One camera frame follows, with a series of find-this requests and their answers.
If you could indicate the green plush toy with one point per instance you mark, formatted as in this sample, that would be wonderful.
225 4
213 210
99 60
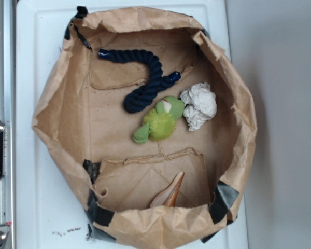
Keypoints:
160 122

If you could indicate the brown paper bag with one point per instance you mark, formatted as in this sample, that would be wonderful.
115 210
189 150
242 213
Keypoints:
81 119

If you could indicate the crumpled white paper ball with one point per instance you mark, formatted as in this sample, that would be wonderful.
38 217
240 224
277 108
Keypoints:
200 105

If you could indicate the brown pointed seashell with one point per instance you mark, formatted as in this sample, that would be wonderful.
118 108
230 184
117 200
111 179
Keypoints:
169 195

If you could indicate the white plastic tray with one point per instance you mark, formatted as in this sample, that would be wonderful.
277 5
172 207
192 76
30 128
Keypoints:
48 215

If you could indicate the aluminium frame rail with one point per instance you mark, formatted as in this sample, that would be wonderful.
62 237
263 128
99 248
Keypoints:
7 97

